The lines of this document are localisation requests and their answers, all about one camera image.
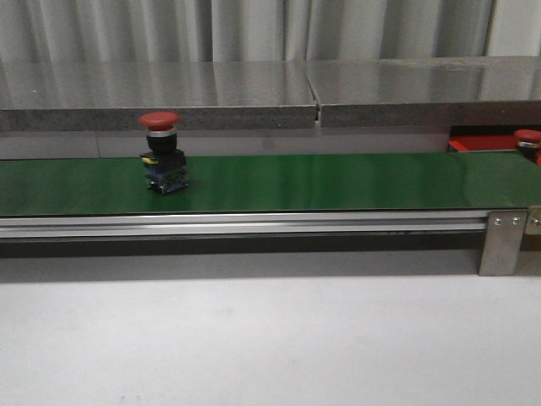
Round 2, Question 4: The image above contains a steel end bracket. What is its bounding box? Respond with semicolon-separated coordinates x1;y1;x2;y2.
524;206;541;235

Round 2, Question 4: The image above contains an aluminium conveyor side rail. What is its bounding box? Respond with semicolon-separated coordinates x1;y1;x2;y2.
1;210;489;239

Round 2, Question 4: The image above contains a steel conveyor support bracket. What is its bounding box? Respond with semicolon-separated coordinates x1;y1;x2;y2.
478;210;527;277

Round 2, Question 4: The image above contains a grey pleated curtain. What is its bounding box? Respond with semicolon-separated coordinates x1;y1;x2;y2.
1;1;540;63

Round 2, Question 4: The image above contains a right steel table top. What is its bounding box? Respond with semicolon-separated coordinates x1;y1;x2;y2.
305;57;540;128

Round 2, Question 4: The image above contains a steel table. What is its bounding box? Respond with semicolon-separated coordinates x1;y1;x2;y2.
1;62;317;132
305;57;540;128

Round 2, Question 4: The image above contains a green conveyor belt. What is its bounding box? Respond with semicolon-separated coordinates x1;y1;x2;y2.
1;152;540;217

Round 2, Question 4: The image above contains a red plastic tray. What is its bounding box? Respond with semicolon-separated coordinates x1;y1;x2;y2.
447;124;540;166

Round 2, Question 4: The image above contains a left steel table top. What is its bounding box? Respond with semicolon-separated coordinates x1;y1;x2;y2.
1;62;317;132

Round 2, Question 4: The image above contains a red mushroom push button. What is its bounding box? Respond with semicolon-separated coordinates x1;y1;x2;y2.
514;129;541;163

